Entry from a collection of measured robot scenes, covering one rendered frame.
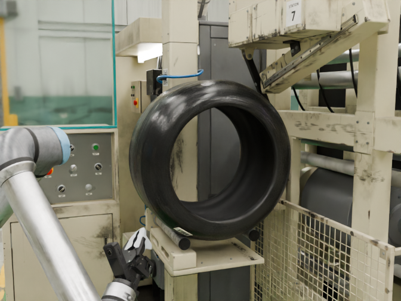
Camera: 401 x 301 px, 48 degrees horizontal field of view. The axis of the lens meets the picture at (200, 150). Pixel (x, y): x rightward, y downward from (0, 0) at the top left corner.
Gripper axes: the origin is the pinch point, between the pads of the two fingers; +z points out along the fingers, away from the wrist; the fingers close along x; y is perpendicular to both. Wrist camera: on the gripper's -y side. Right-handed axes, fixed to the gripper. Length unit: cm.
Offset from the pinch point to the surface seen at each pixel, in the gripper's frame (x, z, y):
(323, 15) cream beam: 66, 58, -16
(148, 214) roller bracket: -28.6, 31.5, 22.9
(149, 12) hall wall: -482, 866, 141
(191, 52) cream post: 4, 83, -15
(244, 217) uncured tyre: 17.9, 23.1, 28.1
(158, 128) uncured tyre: 8.8, 28.7, -16.3
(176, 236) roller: -5.4, 13.7, 20.6
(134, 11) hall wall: -504, 850, 118
